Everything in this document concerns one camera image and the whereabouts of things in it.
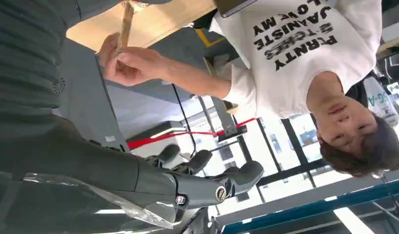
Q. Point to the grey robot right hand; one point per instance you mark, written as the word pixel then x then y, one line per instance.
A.
pixel 73 174

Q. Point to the blue steel beam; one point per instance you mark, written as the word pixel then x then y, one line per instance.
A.
pixel 315 206

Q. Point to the grey kiosk stand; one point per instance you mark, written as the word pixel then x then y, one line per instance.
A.
pixel 86 106

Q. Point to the person's left hand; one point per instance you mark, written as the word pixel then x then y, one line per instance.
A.
pixel 138 66

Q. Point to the person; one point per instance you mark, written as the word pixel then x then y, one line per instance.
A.
pixel 299 64

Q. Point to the red barrier belt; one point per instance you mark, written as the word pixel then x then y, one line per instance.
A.
pixel 160 137

